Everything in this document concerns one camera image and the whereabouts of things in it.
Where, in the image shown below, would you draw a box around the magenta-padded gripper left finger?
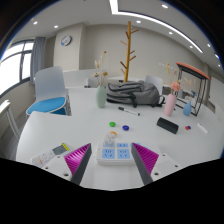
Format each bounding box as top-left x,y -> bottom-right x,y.
42,142 -> 93,187

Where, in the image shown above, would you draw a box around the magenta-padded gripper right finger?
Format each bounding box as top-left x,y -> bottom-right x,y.
130,142 -> 183,187

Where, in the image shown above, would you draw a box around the small white charger block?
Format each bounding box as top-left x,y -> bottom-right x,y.
103,132 -> 117,148

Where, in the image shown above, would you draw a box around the white remote control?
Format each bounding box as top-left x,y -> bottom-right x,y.
30,142 -> 70,168

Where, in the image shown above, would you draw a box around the white power strip blue sockets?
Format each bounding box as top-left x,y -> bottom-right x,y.
96,139 -> 143,167

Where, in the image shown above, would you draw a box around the black rectangular case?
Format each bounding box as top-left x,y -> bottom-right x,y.
156,116 -> 180,135

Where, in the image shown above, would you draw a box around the black whiteboard marker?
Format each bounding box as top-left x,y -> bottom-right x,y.
118,106 -> 141,117

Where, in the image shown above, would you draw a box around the pink vase with pink flowers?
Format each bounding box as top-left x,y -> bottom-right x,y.
163,61 -> 183,117

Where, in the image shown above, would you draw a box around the blue vase with dried stems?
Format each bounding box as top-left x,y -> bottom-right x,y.
182,89 -> 198,117

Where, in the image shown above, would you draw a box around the green vase with dried stems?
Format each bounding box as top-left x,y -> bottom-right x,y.
92,50 -> 109,109

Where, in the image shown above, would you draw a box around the grey backpack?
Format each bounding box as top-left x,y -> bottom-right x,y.
105,79 -> 166,109

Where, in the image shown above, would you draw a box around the plain white chair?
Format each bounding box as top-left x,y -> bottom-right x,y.
144,74 -> 164,96

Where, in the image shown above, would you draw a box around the white chair blue cushion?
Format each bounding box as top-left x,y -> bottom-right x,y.
25,65 -> 72,118

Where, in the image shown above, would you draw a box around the white background desk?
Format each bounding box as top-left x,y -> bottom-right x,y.
62,68 -> 101,89

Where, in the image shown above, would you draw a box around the white side table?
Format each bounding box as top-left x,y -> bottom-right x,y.
0,99 -> 21,143

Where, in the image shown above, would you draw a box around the wooden coat rack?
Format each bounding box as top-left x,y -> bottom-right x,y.
119,20 -> 140,83

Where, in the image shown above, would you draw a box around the grey curtain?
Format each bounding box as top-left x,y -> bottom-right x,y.
29,36 -> 47,86

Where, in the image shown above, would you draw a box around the window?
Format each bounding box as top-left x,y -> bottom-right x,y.
0,39 -> 35,98

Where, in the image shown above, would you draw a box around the ceiling light strip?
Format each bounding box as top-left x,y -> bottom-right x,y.
108,0 -> 204,54

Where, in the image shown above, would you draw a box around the recessed ceiling spotlights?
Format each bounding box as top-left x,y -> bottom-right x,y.
31,3 -> 221,59

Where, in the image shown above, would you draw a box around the black frame stand orange top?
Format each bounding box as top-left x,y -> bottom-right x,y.
175,61 -> 212,117

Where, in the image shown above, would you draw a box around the round wall clock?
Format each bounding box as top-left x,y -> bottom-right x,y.
60,35 -> 73,47

